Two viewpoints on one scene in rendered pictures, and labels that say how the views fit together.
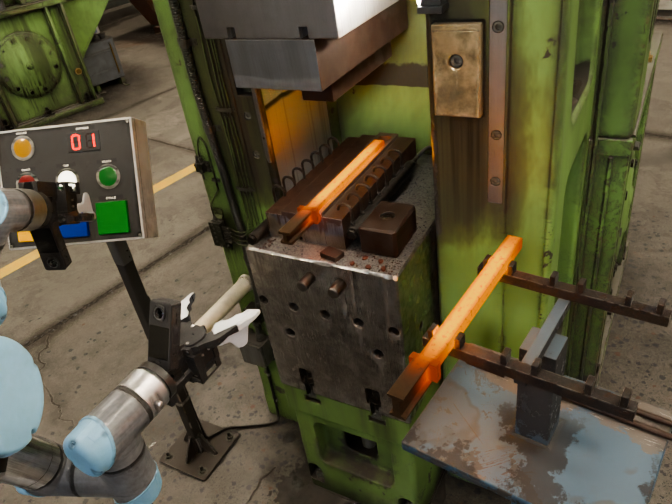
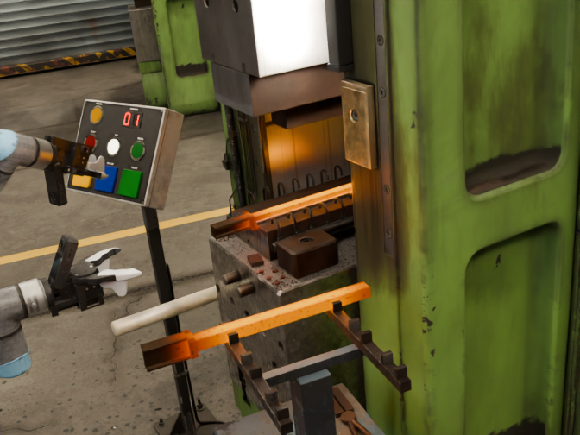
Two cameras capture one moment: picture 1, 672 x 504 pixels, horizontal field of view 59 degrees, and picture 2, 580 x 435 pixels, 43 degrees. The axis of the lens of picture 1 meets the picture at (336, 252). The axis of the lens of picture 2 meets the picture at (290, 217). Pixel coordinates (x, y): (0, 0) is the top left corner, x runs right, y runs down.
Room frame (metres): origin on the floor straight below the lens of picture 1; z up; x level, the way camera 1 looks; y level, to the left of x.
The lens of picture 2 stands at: (-0.27, -0.84, 1.71)
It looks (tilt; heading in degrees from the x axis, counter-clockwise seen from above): 24 degrees down; 29
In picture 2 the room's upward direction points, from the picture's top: 6 degrees counter-clockwise
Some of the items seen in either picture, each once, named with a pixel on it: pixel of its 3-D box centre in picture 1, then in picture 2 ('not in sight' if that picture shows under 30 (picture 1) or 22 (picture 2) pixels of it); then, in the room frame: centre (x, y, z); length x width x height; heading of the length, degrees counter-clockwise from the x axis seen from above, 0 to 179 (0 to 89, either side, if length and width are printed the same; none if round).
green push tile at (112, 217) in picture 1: (113, 217); (131, 183); (1.22, 0.50, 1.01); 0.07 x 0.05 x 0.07; 82
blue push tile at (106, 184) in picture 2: (73, 221); (107, 179); (1.24, 0.59, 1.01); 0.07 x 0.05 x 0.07; 82
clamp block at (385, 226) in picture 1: (388, 228); (307, 253); (1.08, -0.12, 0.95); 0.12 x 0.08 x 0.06; 147
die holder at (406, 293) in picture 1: (378, 271); (343, 304); (1.28, -0.11, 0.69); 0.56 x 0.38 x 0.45; 147
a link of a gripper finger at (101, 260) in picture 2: (187, 317); (104, 264); (0.84, 0.28, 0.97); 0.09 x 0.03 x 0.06; 3
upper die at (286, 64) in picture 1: (325, 33); (309, 71); (1.30, -0.05, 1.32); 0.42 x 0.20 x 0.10; 147
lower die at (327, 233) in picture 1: (346, 182); (321, 208); (1.30, -0.05, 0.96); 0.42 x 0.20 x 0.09; 147
